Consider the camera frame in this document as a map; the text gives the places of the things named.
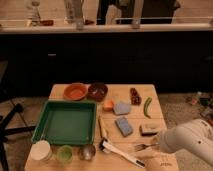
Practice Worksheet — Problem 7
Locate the blue sponge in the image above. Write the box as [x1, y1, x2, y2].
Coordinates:
[115, 117, 133, 137]

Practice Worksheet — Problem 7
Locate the wooden handled knife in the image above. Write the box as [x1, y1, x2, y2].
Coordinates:
[98, 116, 108, 139]

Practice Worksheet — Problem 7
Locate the white dish brush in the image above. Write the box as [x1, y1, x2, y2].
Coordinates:
[99, 139, 145, 168]

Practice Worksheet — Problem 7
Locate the green chili pepper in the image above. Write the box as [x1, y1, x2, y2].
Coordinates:
[143, 97, 152, 118]

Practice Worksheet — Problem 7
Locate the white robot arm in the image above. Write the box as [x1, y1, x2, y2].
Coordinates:
[157, 119, 213, 166]

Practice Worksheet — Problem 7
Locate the orange bowl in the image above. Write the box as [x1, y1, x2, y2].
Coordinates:
[63, 83, 87, 101]

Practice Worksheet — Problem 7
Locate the green cup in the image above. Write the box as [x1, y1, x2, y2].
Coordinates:
[56, 145, 72, 164]

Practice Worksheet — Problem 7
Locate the clear plastic bottle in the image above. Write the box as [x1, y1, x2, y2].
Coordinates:
[26, 0, 41, 26]

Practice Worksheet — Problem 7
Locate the green plastic tray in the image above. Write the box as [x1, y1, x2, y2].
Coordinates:
[31, 101, 97, 146]

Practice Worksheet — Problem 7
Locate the silver metal fork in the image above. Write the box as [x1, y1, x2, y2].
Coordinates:
[134, 143, 159, 151]

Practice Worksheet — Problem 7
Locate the grey blue cloth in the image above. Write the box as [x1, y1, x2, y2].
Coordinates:
[113, 102, 131, 115]

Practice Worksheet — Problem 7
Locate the purple bowl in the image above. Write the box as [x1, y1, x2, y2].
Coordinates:
[87, 82, 108, 102]

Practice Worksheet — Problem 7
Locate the white cup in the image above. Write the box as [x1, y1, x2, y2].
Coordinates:
[30, 140, 52, 161]

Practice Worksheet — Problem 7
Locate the dark red toy food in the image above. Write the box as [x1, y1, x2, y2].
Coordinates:
[130, 88, 142, 105]

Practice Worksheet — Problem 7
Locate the small metal cup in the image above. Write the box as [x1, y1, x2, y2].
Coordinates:
[79, 144, 96, 161]

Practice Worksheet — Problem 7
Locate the black office chair base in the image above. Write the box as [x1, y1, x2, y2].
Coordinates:
[0, 102, 37, 171]

